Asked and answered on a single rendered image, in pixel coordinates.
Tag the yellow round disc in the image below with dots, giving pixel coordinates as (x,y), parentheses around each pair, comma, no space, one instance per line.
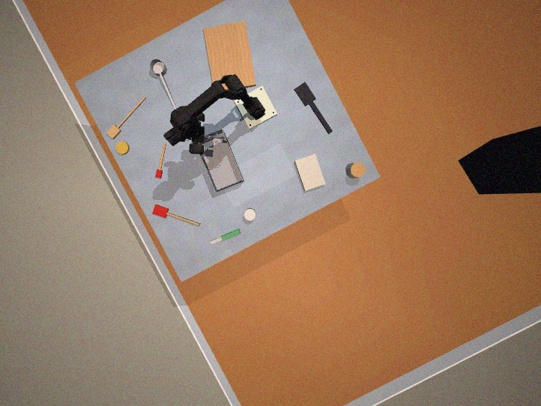
(122,148)

